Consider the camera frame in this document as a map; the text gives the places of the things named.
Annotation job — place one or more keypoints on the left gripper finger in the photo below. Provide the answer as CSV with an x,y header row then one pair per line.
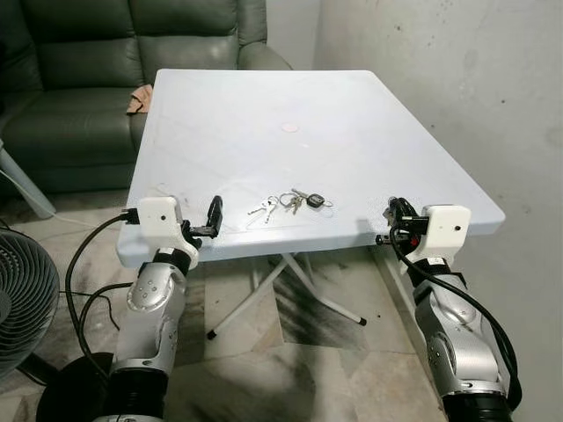
x,y
214,215

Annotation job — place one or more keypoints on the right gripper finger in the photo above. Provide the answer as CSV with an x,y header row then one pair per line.
x,y
402,209

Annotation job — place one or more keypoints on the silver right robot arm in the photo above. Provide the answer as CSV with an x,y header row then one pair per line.
x,y
462,352

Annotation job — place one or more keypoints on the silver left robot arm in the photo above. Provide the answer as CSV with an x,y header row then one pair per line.
x,y
149,325

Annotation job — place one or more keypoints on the white plastic folding table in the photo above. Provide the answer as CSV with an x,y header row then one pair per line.
x,y
352,149

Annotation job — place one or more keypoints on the key bunch with black fob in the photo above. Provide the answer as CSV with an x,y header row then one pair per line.
x,y
292,202

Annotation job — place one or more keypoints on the brown crumpled cloth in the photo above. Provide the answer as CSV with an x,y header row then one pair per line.
x,y
139,100

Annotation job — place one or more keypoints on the pale plastic chair leg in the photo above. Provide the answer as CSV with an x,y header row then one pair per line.
x,y
26,185

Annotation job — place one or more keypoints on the dark green leather sofa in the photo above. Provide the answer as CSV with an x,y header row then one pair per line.
x,y
79,97

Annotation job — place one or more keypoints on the black floor fan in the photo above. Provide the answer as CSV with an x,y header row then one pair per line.
x,y
22,299

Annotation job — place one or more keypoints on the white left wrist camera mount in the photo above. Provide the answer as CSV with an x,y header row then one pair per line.
x,y
158,220

